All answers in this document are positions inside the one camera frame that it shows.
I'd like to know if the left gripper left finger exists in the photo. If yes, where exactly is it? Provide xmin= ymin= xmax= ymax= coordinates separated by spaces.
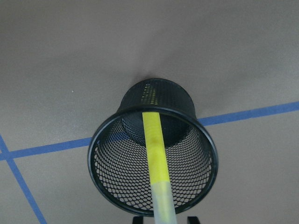
xmin=132 ymin=216 xmax=143 ymax=224

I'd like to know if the yellow highlighter pen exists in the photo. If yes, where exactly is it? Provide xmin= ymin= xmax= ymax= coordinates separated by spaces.
xmin=142 ymin=112 xmax=177 ymax=224

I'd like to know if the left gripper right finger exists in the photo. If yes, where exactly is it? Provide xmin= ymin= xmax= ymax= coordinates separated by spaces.
xmin=187 ymin=216 xmax=200 ymax=224

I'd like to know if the black mesh pen cup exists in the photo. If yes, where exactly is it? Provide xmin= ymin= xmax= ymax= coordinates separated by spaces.
xmin=87 ymin=78 xmax=218 ymax=217

